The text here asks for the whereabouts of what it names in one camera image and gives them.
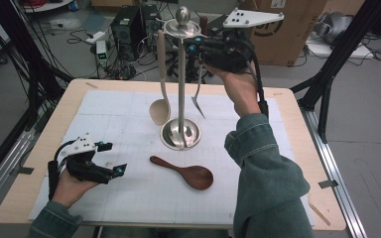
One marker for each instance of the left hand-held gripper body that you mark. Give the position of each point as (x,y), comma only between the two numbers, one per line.
(86,168)

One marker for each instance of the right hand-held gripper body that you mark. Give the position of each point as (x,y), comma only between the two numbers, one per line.
(228,53)

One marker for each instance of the beige ladle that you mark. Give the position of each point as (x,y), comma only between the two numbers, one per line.
(160,112)

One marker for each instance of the steel utensil stand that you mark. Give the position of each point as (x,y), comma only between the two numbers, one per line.
(181,132)

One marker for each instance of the person's left hand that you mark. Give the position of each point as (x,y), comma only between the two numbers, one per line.
(69,188)

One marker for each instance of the person's right hand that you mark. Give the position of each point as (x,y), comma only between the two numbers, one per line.
(241,92)

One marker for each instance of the black stool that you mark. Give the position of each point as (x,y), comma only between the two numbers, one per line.
(172,44)

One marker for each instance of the black flat box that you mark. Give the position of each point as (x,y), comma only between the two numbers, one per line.
(216,24)

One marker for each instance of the white grid mat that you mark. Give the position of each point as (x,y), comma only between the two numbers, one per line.
(112,109)

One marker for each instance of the black computer tower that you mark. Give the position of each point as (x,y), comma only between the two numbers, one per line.
(152,29)
(125,33)

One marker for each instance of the black tape piece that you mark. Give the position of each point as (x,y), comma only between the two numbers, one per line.
(25,170)
(328,183)

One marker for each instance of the brown cardboard box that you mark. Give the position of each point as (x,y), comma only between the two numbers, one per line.
(294,43)

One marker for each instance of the brown wooden rice spoon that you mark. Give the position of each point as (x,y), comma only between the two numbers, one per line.
(196,177)

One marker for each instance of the white flat board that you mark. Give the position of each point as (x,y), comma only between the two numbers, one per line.
(320,49)

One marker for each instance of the white box with green display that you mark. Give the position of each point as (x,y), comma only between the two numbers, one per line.
(101,53)

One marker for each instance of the white power strip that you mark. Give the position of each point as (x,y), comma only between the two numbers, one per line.
(96,37)

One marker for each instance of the grey rounded device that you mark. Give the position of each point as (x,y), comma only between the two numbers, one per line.
(334,26)

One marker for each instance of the white round table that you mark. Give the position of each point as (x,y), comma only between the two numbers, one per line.
(46,5)

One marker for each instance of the tan tape strip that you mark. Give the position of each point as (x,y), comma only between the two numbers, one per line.
(319,214)

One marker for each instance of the aluminium rail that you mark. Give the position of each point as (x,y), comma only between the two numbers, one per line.
(334,175)
(3,168)

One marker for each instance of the black frame stand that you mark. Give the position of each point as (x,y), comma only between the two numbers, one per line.
(23,49)
(337,56)

